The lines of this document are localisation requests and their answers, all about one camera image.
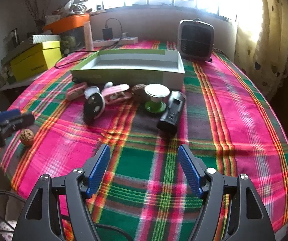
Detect yellow shoe box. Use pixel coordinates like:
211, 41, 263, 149
10, 41, 62, 82

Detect yellow heart pattern curtain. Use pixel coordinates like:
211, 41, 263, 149
235, 0, 288, 100

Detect green white suction stand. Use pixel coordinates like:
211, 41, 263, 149
145, 84, 170, 114

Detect black charger with cable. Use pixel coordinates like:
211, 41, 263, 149
54, 17, 123, 69

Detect pink clip holder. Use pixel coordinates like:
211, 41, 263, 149
66, 82, 87, 101

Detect striped white box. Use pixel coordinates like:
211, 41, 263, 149
29, 34, 61, 44

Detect dried branches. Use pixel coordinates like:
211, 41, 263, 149
23, 0, 49, 27

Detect plaid pink green tablecloth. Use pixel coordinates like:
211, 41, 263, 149
0, 52, 288, 240

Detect pink oblong case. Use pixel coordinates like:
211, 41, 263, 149
101, 84, 132, 105

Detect walnut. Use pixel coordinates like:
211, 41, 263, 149
131, 84, 149, 103
20, 128, 35, 146

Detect black round key fob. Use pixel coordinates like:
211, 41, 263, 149
83, 92, 105, 125

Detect black rectangular battery case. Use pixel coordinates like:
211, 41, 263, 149
157, 91, 186, 136

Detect pink cosmetic tube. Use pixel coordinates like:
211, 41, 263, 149
83, 21, 94, 51

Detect grey black space heater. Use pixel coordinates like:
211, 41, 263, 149
177, 19, 215, 61

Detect white green cardboard tray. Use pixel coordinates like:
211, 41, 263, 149
71, 49, 185, 90

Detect white power strip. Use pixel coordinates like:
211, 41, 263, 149
93, 37, 138, 47

